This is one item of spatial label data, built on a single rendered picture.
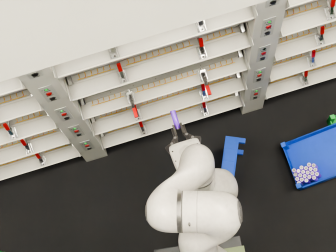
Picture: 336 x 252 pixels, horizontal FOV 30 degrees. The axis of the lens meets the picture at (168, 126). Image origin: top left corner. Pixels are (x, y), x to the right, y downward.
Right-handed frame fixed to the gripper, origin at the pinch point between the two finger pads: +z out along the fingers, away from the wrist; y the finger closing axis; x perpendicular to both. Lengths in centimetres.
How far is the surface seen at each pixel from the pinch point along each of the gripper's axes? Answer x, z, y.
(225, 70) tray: 7.6, 20.9, -22.8
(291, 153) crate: 62, 5, -44
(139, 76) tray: -11.9, 17.2, 7.0
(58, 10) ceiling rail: -170, -79, 9
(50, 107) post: -11.6, 16.2, 37.1
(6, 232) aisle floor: 62, 9, 80
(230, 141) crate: 42.1, 9.3, -19.6
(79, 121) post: 9.0, 19.6, 31.9
